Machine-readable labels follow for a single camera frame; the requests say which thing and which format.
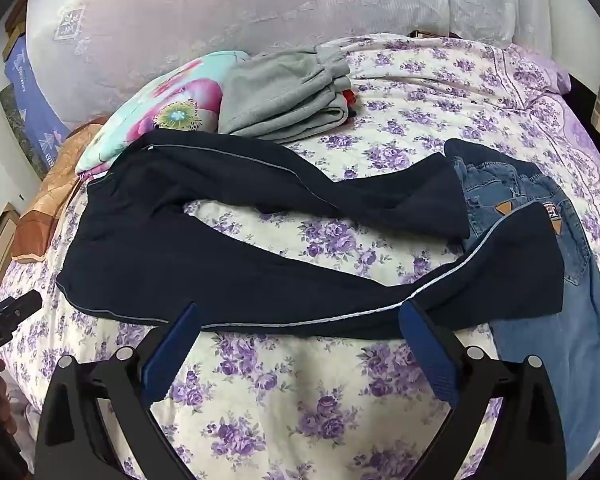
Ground folded floral blanket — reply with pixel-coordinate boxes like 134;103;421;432
75;50;251;173

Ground red cloth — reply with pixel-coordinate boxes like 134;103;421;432
341;87;361;121

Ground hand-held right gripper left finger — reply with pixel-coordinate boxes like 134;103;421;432
34;302;201;480

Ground navy blue pants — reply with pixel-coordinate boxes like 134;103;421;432
56;130;566;341

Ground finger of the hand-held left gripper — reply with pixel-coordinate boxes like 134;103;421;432
0;291;43;332

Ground blue denim jeans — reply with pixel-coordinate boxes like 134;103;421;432
444;138;600;468

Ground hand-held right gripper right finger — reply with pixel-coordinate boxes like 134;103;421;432
398;301;567;480

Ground purple floral bed sheet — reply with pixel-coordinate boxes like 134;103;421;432
0;34;600;480

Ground orange brown quilt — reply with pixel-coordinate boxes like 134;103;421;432
11;116;111;263

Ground folded grey pants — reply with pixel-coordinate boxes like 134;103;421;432
218;44;361;143

